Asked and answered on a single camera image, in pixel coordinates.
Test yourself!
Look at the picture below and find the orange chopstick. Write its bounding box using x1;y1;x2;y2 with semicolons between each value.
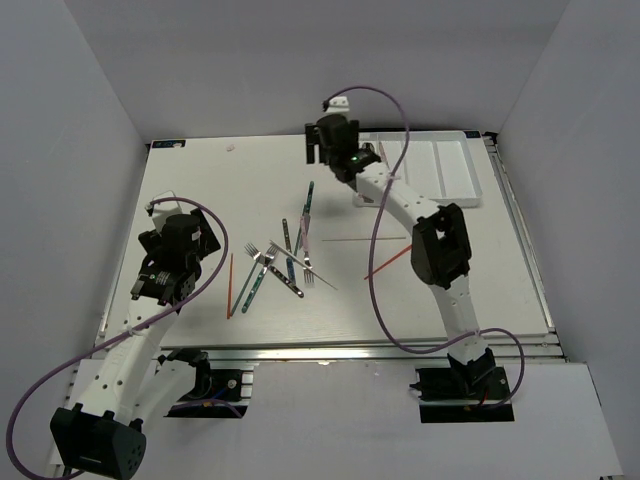
363;245;412;280
226;252;234;319

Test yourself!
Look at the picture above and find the purple cable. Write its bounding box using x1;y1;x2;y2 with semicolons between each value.
7;198;231;480
329;85;526;409

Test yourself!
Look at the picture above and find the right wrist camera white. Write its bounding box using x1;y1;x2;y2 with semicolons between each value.
322;96;350;114

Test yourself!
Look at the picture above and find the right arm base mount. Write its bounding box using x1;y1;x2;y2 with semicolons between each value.
409;367;515;424

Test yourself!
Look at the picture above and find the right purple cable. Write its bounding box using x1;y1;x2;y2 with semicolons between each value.
329;85;526;409

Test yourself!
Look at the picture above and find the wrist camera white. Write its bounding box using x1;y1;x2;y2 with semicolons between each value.
145;190;182;233
322;96;350;114

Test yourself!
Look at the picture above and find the dark speckled handled fork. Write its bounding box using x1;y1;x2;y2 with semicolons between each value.
245;243;304;298

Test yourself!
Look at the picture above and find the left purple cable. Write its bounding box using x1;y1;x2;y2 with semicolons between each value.
7;198;231;480

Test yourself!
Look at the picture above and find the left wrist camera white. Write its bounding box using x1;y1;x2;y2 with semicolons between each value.
145;190;182;233

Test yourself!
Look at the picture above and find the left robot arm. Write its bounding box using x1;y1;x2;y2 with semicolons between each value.
50;206;220;479

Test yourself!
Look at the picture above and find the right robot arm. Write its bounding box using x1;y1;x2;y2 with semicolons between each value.
305;113;495;399

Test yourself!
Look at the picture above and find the white divided utensil tray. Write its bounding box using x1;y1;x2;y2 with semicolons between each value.
352;131;483;208

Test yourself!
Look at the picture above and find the teal chopstick middle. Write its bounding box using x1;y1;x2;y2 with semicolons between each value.
298;215;309;257

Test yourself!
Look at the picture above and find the teal handled knife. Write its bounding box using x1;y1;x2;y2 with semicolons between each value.
303;181;315;233

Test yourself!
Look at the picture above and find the teal handled fork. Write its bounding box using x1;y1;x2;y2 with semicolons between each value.
242;248;276;313

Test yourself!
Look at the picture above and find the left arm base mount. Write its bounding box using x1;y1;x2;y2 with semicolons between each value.
156;349;253;419

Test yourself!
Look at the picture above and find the pink handled fork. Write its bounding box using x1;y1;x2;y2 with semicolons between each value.
300;214;312;269

